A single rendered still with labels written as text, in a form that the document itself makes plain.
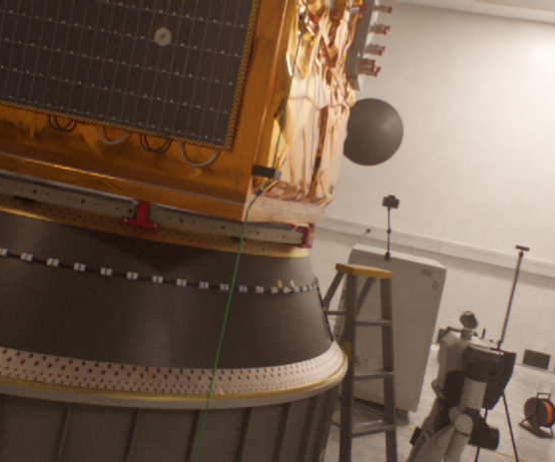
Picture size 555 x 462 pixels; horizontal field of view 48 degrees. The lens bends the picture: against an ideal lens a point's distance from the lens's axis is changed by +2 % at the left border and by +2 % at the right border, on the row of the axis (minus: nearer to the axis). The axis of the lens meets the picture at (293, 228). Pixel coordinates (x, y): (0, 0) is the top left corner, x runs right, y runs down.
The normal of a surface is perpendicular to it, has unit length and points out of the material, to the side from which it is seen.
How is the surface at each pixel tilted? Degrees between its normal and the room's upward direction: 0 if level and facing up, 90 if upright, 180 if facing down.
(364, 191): 90
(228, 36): 90
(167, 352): 62
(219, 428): 90
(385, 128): 90
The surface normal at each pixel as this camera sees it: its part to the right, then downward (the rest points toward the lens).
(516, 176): -0.14, 0.01
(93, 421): 0.26, 0.10
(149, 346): 0.42, -0.36
